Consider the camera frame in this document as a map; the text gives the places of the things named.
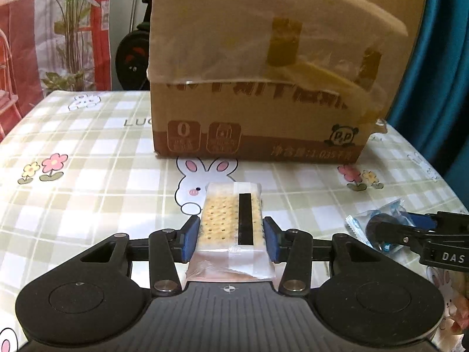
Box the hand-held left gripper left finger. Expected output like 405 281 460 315
78 216 201 297

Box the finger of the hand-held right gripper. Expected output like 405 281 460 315
401 211 440 231
366 217 438 255

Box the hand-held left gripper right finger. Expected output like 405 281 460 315
262 216 383 297

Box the clear cracker packet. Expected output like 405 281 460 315
184 181 276 284

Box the blue cookie packet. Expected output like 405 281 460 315
345 198 417 253

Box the brown cardboard box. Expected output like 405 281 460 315
147 0 410 164

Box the clear plastic box liner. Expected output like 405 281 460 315
146 0 410 127

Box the checked bunny tablecloth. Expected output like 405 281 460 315
0 90 469 352

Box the teal curtain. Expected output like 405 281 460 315
386 0 469 214

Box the black exercise bike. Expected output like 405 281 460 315
115 0 153 91

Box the red printed wall cloth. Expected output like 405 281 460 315
0 0 154 141

